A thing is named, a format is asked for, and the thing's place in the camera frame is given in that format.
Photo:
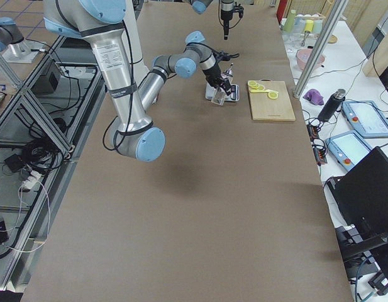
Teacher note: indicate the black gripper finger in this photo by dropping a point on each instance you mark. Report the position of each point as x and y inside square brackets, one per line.
[226, 29]
[227, 91]
[213, 82]

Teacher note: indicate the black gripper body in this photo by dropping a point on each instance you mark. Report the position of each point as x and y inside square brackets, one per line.
[212, 75]
[225, 16]

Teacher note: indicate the pink plastic cup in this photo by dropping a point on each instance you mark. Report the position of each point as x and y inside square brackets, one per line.
[226, 81]

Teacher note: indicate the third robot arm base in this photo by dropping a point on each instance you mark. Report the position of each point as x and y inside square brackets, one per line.
[14, 46]

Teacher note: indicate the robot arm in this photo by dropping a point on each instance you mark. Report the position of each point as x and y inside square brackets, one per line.
[200, 6]
[101, 25]

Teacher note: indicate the lemon slice pair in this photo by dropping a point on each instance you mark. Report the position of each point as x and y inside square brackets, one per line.
[256, 86]

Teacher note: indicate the yellow plastic knife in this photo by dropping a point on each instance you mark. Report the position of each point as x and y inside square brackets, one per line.
[263, 91]

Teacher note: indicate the bamboo cutting board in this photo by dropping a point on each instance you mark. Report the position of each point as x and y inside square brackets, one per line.
[265, 109]

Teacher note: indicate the green tumbler bottle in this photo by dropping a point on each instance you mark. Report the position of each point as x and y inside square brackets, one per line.
[289, 23]

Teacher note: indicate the purple cloth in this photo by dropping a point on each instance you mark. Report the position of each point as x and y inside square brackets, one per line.
[314, 97]

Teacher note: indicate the black thermos bottle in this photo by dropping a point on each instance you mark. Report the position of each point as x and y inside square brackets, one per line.
[332, 105]

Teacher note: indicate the black power strip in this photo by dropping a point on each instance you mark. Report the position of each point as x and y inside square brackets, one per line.
[318, 145]

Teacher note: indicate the blue teach pendant near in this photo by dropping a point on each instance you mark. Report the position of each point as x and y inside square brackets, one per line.
[348, 148]

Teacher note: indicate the blue teach pendant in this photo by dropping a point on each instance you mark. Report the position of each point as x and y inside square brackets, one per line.
[366, 118]
[348, 148]

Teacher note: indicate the blue teach pendant far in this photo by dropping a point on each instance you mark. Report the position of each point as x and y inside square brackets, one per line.
[366, 118]

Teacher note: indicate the black monitor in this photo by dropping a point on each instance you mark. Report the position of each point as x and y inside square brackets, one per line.
[362, 199]

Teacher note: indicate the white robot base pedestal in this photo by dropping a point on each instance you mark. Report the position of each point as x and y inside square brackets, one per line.
[133, 45]

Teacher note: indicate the aluminium frame post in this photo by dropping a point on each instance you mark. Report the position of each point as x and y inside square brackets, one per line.
[330, 23]

